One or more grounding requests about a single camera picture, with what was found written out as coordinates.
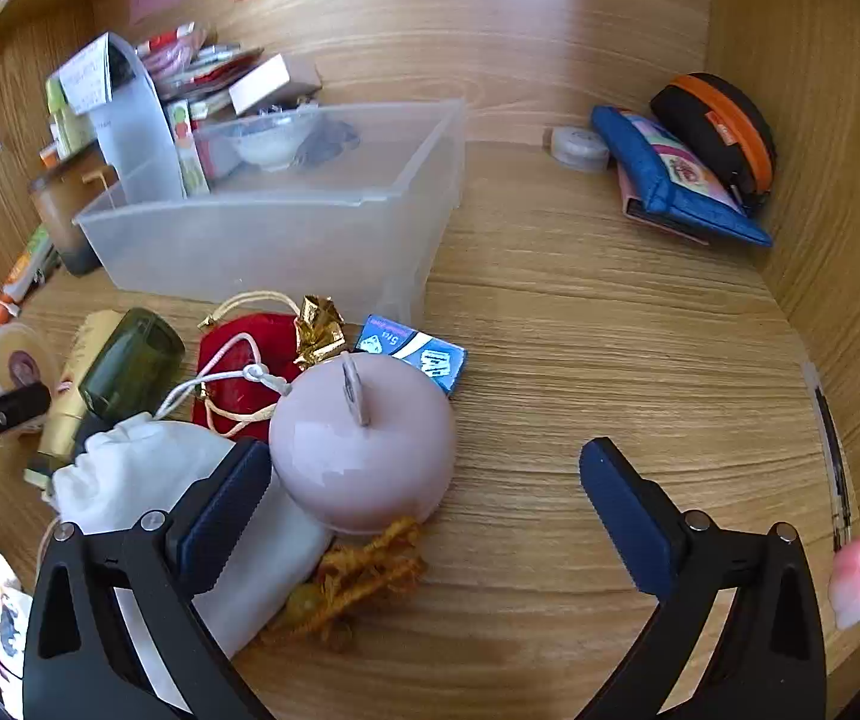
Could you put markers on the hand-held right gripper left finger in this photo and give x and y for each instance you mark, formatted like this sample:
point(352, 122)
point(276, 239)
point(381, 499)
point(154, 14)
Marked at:
point(220, 510)

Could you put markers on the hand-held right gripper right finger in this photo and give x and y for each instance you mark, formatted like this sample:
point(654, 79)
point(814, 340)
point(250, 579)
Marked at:
point(625, 517)

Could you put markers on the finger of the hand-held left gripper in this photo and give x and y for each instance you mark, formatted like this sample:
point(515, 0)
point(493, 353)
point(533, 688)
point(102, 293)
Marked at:
point(6, 411)

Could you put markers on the white cylindrical container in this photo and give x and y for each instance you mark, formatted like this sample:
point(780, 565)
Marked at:
point(6, 360)

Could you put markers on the pale yellow tube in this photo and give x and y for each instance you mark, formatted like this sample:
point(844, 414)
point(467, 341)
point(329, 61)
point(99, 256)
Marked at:
point(70, 405)

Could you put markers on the white round jar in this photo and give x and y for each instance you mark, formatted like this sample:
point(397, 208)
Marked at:
point(370, 465)

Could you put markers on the clear plastic bin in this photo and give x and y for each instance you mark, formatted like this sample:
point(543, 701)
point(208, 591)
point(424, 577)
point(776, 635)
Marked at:
point(272, 240)

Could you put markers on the wooden desktop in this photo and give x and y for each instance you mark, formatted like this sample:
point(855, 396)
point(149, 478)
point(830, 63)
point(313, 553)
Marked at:
point(587, 315)

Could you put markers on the green spray bottle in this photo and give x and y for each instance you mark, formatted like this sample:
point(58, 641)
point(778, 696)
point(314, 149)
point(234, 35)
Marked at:
point(134, 360)

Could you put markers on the orange green glue tube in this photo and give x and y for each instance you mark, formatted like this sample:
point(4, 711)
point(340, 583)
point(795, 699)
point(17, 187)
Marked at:
point(25, 262)

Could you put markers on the yellow tassel ornament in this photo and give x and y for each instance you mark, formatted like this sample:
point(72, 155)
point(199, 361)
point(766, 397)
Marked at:
point(370, 562)

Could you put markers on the brown ceramic mug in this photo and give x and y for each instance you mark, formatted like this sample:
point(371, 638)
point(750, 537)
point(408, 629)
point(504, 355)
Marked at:
point(63, 225)

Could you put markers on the gold foil wrapper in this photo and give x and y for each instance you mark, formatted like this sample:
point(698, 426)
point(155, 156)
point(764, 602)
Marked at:
point(317, 337)

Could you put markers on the white printed cloth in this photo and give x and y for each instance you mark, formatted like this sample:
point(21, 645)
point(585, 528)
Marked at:
point(14, 622)

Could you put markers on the black pen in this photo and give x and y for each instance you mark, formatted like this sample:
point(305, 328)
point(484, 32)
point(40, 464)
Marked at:
point(835, 457)

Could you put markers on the pink paw toy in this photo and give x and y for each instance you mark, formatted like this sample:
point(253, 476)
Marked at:
point(857, 577)

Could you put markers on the small blue card box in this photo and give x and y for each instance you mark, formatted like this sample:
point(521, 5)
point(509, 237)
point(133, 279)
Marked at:
point(430, 360)

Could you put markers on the green yellow small boxes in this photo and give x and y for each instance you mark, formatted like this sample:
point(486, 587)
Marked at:
point(66, 120)

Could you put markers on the translucent white file holder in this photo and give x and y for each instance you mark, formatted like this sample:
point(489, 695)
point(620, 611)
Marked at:
point(134, 135)

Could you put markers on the pink wallet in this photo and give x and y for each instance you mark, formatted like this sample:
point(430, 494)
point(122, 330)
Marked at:
point(640, 211)

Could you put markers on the fruit print box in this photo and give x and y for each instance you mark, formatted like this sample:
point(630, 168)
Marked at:
point(188, 150)

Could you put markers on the white paper note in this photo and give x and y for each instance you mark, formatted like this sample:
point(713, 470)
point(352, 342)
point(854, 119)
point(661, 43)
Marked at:
point(85, 79)

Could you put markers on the blue zip pouch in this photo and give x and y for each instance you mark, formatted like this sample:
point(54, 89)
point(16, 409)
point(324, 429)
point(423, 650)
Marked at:
point(647, 157)

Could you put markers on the glass bowl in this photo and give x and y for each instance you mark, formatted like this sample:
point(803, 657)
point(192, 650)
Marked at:
point(272, 146)

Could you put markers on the small clear round lid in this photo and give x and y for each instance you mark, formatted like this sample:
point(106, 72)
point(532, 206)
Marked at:
point(576, 146)

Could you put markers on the pile of red packets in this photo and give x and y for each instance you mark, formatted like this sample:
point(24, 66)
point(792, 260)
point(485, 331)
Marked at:
point(190, 60)

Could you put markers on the black orange zip case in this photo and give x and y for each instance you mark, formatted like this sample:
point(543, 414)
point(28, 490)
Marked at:
point(730, 120)

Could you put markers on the white cardboard box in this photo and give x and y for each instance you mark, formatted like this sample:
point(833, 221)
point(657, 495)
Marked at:
point(265, 82)

